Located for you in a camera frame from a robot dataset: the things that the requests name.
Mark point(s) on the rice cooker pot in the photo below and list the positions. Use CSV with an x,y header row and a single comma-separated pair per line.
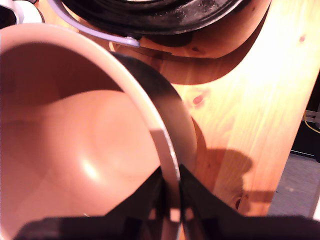
x,y
75,125

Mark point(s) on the black Philips rice cooker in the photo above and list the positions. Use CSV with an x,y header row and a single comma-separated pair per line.
x,y
160,20

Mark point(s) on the white rounded object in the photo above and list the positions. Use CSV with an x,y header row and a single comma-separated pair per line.
x,y
27,11

